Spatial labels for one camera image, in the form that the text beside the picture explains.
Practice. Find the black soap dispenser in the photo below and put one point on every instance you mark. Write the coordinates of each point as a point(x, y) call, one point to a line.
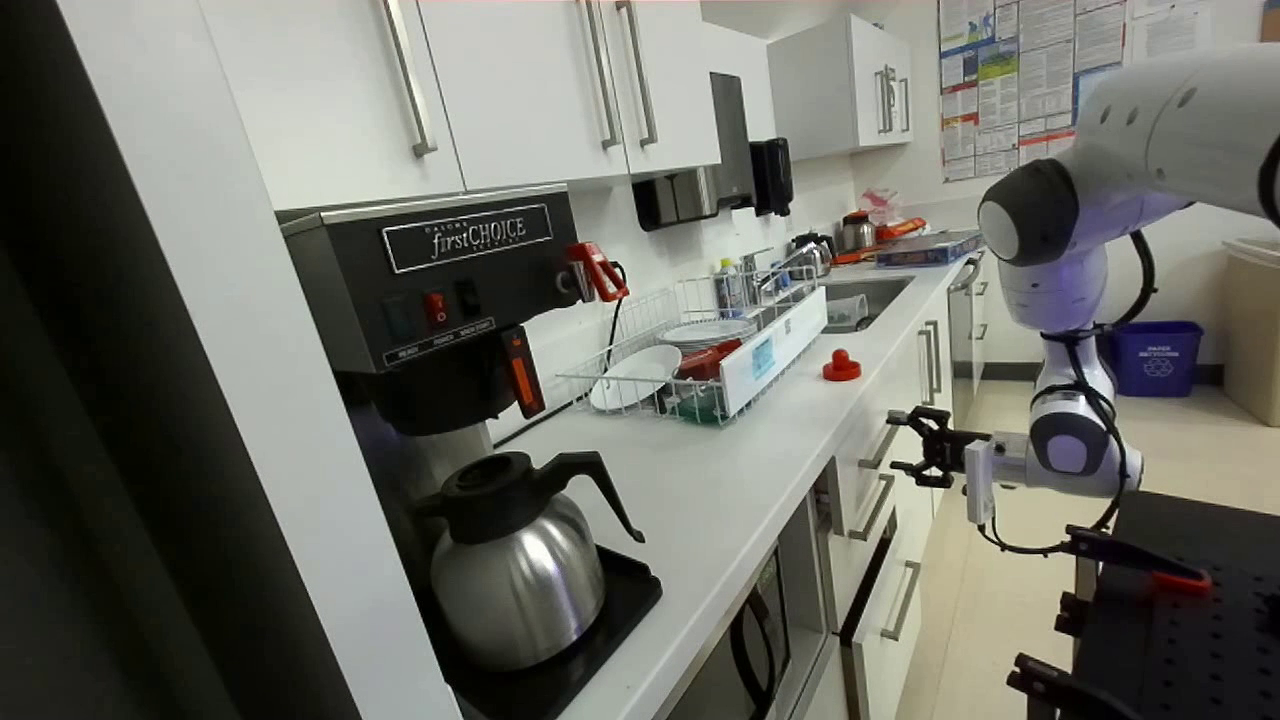
point(768, 172)

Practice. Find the black paper towel dispenser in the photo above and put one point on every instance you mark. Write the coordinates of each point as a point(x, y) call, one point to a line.
point(673, 198)

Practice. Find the large black clamp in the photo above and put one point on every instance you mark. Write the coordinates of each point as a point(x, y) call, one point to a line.
point(1053, 683)

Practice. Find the red plastic pusher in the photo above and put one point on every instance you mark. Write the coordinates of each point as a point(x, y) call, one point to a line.
point(842, 370)

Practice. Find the black built-in microwave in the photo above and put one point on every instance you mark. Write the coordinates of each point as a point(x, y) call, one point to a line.
point(720, 664)

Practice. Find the white round plate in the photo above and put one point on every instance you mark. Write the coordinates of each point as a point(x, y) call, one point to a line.
point(637, 377)

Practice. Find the blue dish soap bottle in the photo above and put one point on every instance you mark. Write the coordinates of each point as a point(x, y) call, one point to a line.
point(729, 291)

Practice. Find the white tray blue label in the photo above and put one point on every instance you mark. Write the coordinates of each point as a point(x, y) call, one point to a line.
point(773, 350)

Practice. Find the colourful wall poster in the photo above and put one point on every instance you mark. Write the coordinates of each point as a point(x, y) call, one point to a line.
point(1027, 81)

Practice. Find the orange kitchen item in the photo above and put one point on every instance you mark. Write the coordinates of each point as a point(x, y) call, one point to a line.
point(903, 228)

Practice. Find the white paper wall sheet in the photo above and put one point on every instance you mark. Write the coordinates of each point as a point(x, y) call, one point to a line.
point(1186, 23)

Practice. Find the blue recycling bin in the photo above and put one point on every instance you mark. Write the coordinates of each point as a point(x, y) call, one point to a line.
point(1160, 363)

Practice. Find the white base cabinet door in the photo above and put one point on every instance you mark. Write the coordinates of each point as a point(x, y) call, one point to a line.
point(930, 363)

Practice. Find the green glass cup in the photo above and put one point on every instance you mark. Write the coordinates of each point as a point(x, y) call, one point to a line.
point(699, 406)

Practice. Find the white tall side panel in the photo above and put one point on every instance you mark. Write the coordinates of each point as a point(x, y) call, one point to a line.
point(263, 332)

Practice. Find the stainless steel kettle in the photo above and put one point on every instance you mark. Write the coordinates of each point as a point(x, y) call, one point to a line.
point(852, 233)

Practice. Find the beige cabinet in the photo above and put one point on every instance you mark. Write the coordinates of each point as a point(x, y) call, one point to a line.
point(1256, 332)

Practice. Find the blue flat tray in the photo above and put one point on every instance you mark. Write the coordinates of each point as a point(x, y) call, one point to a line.
point(934, 249)

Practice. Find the black perforated table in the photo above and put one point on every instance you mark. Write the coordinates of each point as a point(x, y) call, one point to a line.
point(1202, 641)

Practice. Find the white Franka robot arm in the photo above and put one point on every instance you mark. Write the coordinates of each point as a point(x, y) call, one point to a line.
point(1173, 123)

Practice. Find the black kettle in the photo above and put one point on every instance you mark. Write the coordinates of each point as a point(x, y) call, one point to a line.
point(811, 255)

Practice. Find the white shallow bowl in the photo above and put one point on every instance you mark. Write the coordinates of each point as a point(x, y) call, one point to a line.
point(702, 329)

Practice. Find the stainless steel coffee carafe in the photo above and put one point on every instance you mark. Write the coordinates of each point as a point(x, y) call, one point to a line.
point(522, 581)

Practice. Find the black coffee maker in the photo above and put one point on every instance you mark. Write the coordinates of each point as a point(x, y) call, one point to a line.
point(427, 293)

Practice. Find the red plastic dish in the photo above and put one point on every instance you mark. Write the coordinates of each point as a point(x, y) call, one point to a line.
point(707, 363)

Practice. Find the small black clamp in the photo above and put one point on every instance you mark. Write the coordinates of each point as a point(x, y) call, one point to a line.
point(1070, 615)

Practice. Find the white upper cabinet door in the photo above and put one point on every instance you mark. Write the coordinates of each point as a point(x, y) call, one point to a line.
point(683, 81)
point(307, 95)
point(522, 95)

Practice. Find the light wrist camera module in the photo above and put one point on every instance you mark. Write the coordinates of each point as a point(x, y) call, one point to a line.
point(980, 486)

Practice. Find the black refrigerator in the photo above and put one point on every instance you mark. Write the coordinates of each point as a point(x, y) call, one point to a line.
point(95, 400)

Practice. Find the stainless steel sink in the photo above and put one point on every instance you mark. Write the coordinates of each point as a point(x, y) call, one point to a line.
point(863, 311)

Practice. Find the chrome sink faucet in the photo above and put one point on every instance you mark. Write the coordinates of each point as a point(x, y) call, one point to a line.
point(781, 272)

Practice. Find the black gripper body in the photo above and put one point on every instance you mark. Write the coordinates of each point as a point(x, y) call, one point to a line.
point(954, 447)

